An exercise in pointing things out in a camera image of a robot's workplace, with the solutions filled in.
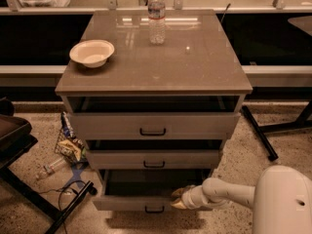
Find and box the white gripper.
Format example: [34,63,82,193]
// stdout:
[171,185,210,210]

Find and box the grey bottom drawer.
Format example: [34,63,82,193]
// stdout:
[94,169,211,214]

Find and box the grey drawer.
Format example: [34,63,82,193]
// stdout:
[94,169,211,214]
[86,150,220,170]
[69,113,240,140]

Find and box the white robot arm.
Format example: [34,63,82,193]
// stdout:
[172,165,312,234]

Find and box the grey top drawer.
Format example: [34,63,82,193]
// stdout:
[69,113,240,140]

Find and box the grey middle drawer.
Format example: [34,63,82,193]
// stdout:
[86,150,220,170]

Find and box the grey drawer cabinet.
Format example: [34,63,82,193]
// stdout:
[55,9,254,180]

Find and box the blue tape cross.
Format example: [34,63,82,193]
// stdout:
[64,163,89,189]

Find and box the empty plastic bottle on floor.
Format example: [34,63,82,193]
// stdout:
[35,157,67,180]

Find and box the black stand legs right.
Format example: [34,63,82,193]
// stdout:
[242,100,312,162]

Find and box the white bowl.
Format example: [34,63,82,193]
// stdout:
[69,40,115,68]

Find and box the black stand left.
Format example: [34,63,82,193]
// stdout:
[0,102,102,234]

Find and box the clear plastic water bottle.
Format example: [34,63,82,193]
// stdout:
[147,0,166,45]

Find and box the black cable on floor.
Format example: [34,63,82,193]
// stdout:
[37,179,87,234]

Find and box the wire basket with snack bags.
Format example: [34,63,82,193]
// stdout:
[55,111,87,164]

